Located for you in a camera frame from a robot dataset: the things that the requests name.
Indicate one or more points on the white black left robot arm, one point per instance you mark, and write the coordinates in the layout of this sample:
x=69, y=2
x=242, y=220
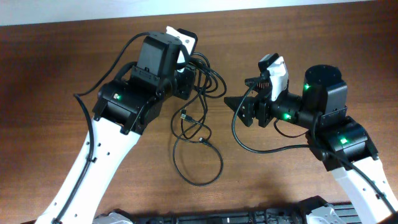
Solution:
x=125, y=106

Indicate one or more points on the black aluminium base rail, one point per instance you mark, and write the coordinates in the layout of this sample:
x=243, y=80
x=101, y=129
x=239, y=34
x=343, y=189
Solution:
x=312, y=210

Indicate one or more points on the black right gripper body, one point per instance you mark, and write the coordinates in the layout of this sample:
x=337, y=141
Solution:
x=280, y=109

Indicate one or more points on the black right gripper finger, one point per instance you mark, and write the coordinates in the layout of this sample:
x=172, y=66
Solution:
x=258, y=83
x=243, y=106

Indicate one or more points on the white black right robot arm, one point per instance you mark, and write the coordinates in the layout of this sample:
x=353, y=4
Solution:
x=337, y=140

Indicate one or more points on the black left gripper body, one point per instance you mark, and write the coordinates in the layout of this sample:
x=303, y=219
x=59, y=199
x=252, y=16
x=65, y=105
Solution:
x=185, y=83

